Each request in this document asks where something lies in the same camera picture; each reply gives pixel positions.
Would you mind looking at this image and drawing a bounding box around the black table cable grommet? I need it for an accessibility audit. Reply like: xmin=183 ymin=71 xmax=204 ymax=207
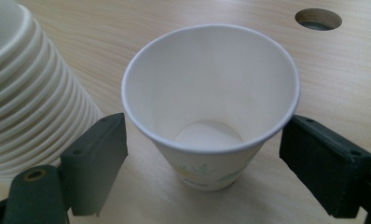
xmin=294 ymin=7 xmax=343 ymax=32

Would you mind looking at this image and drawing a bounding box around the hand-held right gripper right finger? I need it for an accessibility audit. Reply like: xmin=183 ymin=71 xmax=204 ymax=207
xmin=278 ymin=114 xmax=371 ymax=219

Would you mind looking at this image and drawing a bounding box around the stack of white paper cups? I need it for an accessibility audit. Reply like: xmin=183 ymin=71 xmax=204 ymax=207
xmin=0 ymin=0 xmax=104 ymax=182

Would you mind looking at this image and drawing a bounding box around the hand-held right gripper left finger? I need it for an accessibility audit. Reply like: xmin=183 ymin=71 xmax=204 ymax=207
xmin=60 ymin=112 xmax=130 ymax=217

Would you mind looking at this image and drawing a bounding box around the single printed paper cup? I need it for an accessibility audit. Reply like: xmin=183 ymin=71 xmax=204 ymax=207
xmin=120 ymin=23 xmax=301 ymax=192

